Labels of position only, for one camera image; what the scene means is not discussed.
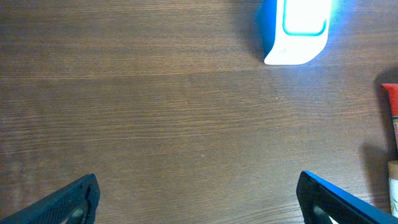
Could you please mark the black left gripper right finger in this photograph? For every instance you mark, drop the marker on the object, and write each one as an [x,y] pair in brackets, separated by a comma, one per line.
[323,202]

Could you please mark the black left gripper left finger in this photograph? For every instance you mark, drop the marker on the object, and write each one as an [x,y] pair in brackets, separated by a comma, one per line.
[74,203]

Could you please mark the white tube with gold cap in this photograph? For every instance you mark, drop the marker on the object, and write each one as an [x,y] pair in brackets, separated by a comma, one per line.
[393,186]

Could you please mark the orange spaghetti package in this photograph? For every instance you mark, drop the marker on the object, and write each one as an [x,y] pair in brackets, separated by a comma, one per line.
[392,91]

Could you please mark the white barcode scanner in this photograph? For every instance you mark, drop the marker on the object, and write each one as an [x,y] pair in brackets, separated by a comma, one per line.
[293,31]

